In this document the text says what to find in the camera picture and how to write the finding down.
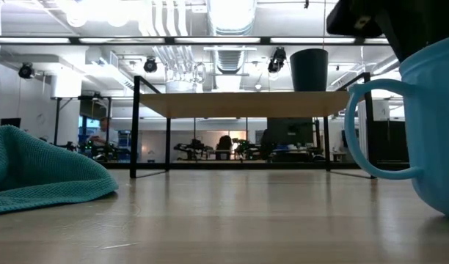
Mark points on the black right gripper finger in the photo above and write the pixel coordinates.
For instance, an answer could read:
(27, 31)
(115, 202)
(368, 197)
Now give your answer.
(356, 20)

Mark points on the dark grey cup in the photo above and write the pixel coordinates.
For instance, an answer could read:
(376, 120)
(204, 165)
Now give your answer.
(309, 69)

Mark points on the light blue plastic mug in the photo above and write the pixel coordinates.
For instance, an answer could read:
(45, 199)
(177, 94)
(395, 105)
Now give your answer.
(435, 124)

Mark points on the dark monitor screen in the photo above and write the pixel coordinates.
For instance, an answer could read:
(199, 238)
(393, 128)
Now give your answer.
(290, 130)

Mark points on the black overhead light bar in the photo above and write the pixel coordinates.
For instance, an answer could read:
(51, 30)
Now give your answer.
(189, 40)

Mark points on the green potted plant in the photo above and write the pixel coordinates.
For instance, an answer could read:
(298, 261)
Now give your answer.
(243, 148)

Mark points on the person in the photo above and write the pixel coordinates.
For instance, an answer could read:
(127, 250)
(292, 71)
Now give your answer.
(102, 133)
(224, 143)

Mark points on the teal waffle cloth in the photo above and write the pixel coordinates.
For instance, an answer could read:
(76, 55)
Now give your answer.
(41, 172)

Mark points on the silver ceiling air duct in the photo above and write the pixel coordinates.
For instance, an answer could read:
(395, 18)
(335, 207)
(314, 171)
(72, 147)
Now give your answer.
(230, 36)

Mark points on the wooden table with black frame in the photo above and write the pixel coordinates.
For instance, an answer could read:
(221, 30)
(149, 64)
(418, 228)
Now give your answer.
(246, 103)

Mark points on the black low table rail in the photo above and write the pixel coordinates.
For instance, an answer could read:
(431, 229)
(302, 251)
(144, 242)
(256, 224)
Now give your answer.
(254, 165)

